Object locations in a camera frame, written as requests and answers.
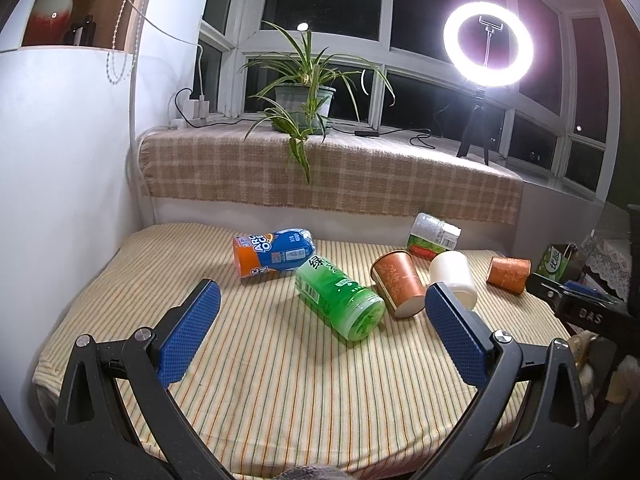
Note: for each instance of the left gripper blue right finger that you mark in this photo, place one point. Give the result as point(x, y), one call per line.
point(527, 419)

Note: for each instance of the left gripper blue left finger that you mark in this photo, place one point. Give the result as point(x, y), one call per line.
point(116, 418)

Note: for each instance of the white ceramic cup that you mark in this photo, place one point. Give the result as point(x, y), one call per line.
point(453, 269)

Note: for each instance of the small orange paper cup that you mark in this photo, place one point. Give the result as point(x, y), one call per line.
point(509, 274)

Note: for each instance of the large orange paper cup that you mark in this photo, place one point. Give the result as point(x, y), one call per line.
point(395, 278)

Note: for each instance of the white lace cloth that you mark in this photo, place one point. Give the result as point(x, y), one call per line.
point(610, 259)

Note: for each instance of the green tea bottle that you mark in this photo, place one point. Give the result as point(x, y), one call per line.
point(351, 309)

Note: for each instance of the white green labelled jar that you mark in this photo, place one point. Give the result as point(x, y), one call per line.
point(429, 236)

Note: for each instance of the striped table cloth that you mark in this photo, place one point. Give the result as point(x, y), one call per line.
point(274, 391)

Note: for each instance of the orange blue soda bottle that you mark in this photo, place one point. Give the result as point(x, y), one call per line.
point(278, 251)

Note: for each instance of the plaid beige sill cloth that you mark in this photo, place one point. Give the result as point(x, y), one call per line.
point(380, 177)

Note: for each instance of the white power strip with plugs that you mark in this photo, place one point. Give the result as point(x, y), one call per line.
point(193, 113)

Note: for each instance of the potted spider plant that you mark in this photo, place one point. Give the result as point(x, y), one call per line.
point(298, 101)

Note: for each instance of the red white vase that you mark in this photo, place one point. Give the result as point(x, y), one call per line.
point(47, 22)

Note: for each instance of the ring light on tripod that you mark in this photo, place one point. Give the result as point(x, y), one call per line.
point(494, 20)

